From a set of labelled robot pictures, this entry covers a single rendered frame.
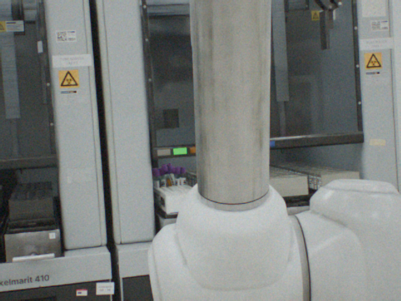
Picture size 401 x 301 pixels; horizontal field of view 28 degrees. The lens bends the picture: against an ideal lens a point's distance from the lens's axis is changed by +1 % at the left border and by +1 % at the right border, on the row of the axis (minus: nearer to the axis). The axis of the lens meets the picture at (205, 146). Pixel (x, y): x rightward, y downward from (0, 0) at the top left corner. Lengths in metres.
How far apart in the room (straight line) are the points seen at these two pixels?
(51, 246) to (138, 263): 0.23
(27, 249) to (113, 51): 0.57
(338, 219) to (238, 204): 0.16
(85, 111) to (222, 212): 1.15
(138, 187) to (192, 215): 1.11
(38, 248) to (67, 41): 0.54
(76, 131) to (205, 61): 1.21
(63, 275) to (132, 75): 0.56
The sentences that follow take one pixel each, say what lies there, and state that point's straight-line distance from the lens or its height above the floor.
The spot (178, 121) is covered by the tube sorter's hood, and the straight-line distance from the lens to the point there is 2.20.
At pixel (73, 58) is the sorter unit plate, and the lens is 2.19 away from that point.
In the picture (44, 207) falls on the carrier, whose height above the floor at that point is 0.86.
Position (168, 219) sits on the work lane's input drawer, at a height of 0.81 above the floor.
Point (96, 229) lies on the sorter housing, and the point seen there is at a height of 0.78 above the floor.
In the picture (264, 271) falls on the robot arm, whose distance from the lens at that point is 1.11.
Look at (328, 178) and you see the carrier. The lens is 2.31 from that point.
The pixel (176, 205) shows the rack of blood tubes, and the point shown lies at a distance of 2.17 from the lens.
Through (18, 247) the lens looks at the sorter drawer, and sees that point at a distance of 2.12.
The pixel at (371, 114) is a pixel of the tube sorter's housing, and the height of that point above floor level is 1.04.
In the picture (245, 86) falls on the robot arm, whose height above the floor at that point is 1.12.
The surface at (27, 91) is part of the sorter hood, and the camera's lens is 2.17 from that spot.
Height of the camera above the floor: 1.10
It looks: 3 degrees down
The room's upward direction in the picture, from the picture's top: 4 degrees counter-clockwise
